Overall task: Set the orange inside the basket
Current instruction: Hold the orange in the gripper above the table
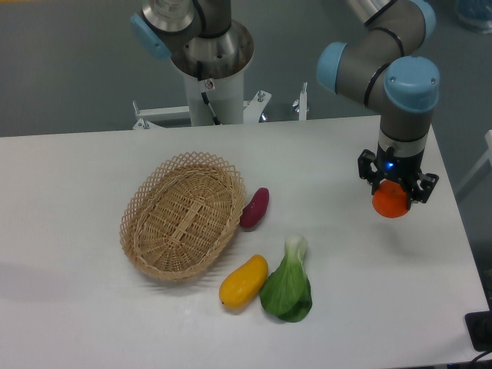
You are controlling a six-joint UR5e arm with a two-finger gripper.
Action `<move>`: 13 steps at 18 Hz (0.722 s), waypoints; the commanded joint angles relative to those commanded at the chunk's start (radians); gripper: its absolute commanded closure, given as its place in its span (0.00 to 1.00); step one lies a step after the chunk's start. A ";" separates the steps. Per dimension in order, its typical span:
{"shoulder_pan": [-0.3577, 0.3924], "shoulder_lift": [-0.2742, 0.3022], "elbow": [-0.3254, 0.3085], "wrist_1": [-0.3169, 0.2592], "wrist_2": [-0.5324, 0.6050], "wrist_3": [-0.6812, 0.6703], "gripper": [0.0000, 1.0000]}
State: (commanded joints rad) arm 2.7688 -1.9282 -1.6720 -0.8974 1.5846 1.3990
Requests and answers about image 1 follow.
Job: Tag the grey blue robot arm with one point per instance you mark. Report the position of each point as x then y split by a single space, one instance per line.
212 51

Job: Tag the purple sweet potato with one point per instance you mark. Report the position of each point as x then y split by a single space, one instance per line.
256 209

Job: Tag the black device at edge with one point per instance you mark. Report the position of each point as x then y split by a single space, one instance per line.
479 329

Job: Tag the green bok choy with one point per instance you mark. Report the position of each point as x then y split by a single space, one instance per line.
287 291

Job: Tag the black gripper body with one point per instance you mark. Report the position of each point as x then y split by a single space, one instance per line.
393 167

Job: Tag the white metal base frame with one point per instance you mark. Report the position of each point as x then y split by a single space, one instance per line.
253 111

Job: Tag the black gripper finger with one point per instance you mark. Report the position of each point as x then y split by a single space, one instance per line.
419 187
369 170

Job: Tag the woven wicker basket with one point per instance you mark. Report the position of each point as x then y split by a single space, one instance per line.
183 216

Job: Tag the orange fruit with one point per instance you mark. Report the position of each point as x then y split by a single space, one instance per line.
390 200

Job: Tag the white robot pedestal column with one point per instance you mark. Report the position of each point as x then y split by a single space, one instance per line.
222 96

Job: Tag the blue object top right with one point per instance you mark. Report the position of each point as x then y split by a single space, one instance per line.
474 14

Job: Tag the white frame right edge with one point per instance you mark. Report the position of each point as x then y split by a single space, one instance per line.
479 169

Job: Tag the yellow mango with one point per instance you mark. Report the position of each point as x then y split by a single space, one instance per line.
243 284

